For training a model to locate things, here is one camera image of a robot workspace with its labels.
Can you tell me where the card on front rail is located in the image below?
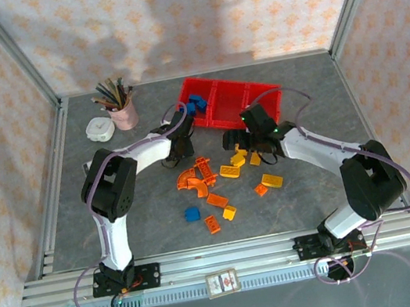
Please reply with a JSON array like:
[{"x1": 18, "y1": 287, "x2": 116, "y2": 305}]
[{"x1": 204, "y1": 266, "x2": 242, "y2": 301}]

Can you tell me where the small orange lego piece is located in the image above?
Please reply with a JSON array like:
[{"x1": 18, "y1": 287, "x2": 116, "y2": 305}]
[{"x1": 253, "y1": 182, "x2": 270, "y2": 197}]

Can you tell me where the aluminium side rail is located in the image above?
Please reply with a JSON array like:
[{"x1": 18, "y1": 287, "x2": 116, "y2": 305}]
[
  {"x1": 0, "y1": 97, "x2": 99, "y2": 282},
  {"x1": 330, "y1": 42, "x2": 410, "y2": 223}
]

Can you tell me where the yellow lego slope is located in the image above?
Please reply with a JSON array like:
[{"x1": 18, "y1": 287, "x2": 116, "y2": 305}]
[{"x1": 220, "y1": 203, "x2": 239, "y2": 222}]

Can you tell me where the aluminium back rail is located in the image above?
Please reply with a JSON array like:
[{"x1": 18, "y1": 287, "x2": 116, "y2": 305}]
[{"x1": 57, "y1": 45, "x2": 334, "y2": 103}]

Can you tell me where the yellow pencil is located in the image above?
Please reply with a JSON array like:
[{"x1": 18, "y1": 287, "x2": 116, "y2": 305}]
[{"x1": 121, "y1": 85, "x2": 138, "y2": 108}]

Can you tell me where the orange lego tile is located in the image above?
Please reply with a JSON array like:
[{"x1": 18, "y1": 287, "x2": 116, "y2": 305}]
[{"x1": 204, "y1": 190, "x2": 230, "y2": 210}]

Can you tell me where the grey slotted cable duct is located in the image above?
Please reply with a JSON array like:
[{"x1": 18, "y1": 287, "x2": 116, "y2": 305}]
[{"x1": 76, "y1": 261, "x2": 331, "y2": 307}]

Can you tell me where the yellow lego piece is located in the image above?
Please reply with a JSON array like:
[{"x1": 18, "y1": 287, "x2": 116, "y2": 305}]
[
  {"x1": 228, "y1": 150, "x2": 248, "y2": 168},
  {"x1": 247, "y1": 150, "x2": 263, "y2": 167}
]

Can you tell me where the orange lego brick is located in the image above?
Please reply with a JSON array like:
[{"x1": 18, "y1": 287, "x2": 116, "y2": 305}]
[{"x1": 203, "y1": 213, "x2": 223, "y2": 236}]

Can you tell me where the dark blue pencil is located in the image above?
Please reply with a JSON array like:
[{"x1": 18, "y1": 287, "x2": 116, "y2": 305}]
[{"x1": 95, "y1": 80, "x2": 121, "y2": 110}]

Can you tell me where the aluminium front rail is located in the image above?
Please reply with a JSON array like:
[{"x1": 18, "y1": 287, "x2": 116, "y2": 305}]
[{"x1": 16, "y1": 211, "x2": 410, "y2": 307}]

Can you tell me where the pink metal pencil bucket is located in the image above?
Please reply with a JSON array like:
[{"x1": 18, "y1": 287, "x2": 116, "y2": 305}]
[{"x1": 106, "y1": 96, "x2": 142, "y2": 134}]

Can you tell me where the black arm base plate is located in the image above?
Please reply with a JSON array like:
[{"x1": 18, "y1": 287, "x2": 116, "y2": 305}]
[
  {"x1": 88, "y1": 260, "x2": 164, "y2": 299},
  {"x1": 293, "y1": 224, "x2": 369, "y2": 264}
]

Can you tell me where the yellow studded lego plate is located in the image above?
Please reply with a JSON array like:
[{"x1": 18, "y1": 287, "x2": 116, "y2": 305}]
[
  {"x1": 259, "y1": 170, "x2": 286, "y2": 191},
  {"x1": 218, "y1": 162, "x2": 242, "y2": 181}
]

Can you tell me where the orange studded lego plate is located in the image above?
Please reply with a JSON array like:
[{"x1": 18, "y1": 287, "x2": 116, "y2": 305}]
[{"x1": 192, "y1": 153, "x2": 221, "y2": 190}]

